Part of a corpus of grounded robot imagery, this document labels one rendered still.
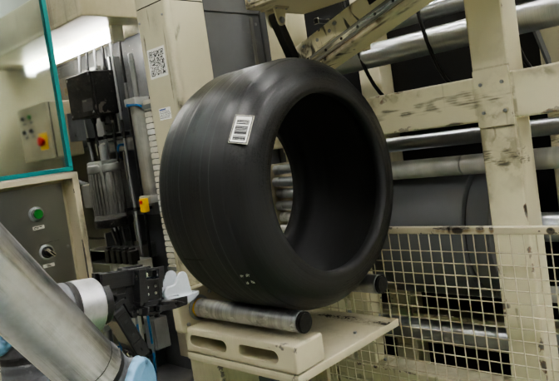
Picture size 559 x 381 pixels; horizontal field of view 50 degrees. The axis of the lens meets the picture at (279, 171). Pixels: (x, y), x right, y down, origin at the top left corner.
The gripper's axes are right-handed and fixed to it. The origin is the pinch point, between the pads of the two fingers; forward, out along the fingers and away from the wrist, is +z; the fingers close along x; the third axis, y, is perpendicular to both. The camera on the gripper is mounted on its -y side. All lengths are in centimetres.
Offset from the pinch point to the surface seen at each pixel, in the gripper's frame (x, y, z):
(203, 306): 19.1, -6.7, 17.6
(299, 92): -11.8, 39.1, 21.1
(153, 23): 32, 63, 17
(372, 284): -9.6, -4.0, 45.1
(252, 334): 3.1, -11.4, 17.8
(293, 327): -9.5, -8.3, 17.4
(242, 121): -9.7, 32.9, 6.6
